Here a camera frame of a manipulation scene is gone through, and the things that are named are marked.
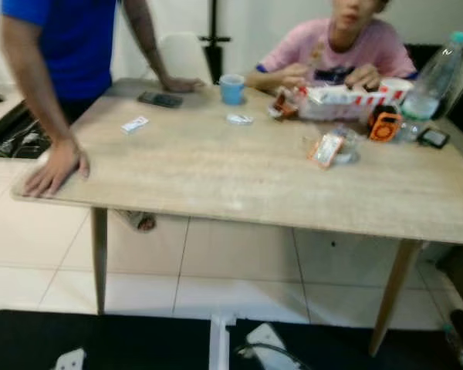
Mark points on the blue shirt man's left hand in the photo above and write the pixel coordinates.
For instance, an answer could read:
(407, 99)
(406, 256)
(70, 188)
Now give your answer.
(181, 83)

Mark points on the blue shirt man's right hand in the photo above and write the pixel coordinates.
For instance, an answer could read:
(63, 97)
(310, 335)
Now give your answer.
(58, 166)

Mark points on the white printed card packet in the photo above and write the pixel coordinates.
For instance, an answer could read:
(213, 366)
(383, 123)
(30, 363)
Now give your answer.
(135, 124)

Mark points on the white chair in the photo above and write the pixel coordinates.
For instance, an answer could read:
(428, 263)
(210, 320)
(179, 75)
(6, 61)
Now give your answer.
(181, 54)

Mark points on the blue cup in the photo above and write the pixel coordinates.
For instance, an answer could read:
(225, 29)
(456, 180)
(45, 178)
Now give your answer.
(232, 91)

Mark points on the black stand pole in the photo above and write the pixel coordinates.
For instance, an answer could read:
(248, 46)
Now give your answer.
(214, 38)

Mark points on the small white wrapper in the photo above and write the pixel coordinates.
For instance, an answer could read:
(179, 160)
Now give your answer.
(239, 119)

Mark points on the light wooden table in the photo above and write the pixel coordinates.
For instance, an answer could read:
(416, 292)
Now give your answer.
(224, 169)

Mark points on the brown snack packet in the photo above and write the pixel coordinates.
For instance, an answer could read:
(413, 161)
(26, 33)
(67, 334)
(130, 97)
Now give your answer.
(284, 104)

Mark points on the man in blue shirt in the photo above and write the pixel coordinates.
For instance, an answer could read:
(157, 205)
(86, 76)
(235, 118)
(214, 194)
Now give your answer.
(69, 38)

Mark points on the red white food box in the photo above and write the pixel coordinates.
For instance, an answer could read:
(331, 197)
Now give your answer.
(339, 100)

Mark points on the dark floor mat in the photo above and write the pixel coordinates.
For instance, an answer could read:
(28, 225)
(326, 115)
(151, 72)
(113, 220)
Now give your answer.
(147, 343)

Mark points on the person in pink shirt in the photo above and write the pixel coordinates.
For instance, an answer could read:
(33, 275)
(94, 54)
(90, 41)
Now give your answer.
(378, 46)

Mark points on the orange black device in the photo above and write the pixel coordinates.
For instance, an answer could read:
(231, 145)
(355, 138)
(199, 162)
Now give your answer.
(385, 126)

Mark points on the white floor strip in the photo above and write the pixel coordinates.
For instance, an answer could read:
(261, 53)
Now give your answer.
(220, 343)

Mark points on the large clear water bottle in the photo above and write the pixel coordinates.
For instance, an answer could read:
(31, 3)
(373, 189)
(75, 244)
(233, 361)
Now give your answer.
(432, 85)

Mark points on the phone with pale edge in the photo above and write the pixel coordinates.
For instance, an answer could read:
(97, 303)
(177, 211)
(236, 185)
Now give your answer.
(434, 138)

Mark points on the small bottle with green cap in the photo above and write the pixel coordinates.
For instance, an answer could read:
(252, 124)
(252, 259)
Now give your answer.
(457, 348)

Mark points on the black foam wall panel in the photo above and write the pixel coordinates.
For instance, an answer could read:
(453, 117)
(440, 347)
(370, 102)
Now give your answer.
(426, 58)

